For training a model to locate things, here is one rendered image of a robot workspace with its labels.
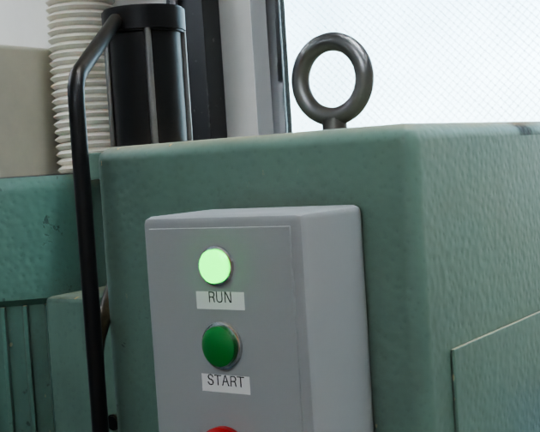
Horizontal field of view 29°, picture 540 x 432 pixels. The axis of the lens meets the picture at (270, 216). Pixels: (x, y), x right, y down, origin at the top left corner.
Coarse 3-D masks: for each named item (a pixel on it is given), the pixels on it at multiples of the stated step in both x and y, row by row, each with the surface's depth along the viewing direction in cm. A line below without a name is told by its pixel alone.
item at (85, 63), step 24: (120, 24) 73; (96, 48) 66; (72, 72) 61; (72, 96) 61; (72, 120) 61; (72, 144) 61; (96, 264) 61; (96, 288) 61; (96, 312) 61; (96, 336) 61; (96, 360) 61; (96, 384) 61; (96, 408) 61
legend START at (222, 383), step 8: (208, 376) 53; (216, 376) 53; (224, 376) 53; (232, 376) 52; (240, 376) 52; (208, 384) 53; (216, 384) 53; (224, 384) 53; (232, 384) 52; (240, 384) 52; (248, 384) 52; (224, 392) 53; (232, 392) 52; (240, 392) 52; (248, 392) 52
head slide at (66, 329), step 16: (48, 304) 74; (64, 304) 73; (80, 304) 72; (48, 320) 74; (64, 320) 73; (80, 320) 72; (64, 336) 73; (80, 336) 72; (64, 352) 73; (80, 352) 73; (64, 368) 74; (80, 368) 73; (112, 368) 71; (64, 384) 74; (80, 384) 73; (112, 384) 71; (64, 400) 74; (80, 400) 73; (112, 400) 71; (64, 416) 74; (80, 416) 73; (112, 416) 71
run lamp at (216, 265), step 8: (208, 248) 52; (216, 248) 52; (224, 248) 52; (208, 256) 52; (216, 256) 52; (224, 256) 52; (200, 264) 52; (208, 264) 52; (216, 264) 52; (224, 264) 51; (232, 264) 52; (208, 272) 52; (216, 272) 52; (224, 272) 52; (232, 272) 52; (208, 280) 52; (216, 280) 52; (224, 280) 52
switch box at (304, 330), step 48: (192, 240) 53; (240, 240) 51; (288, 240) 50; (336, 240) 52; (192, 288) 53; (240, 288) 52; (288, 288) 50; (336, 288) 52; (192, 336) 54; (240, 336) 52; (288, 336) 50; (336, 336) 52; (192, 384) 54; (288, 384) 50; (336, 384) 52
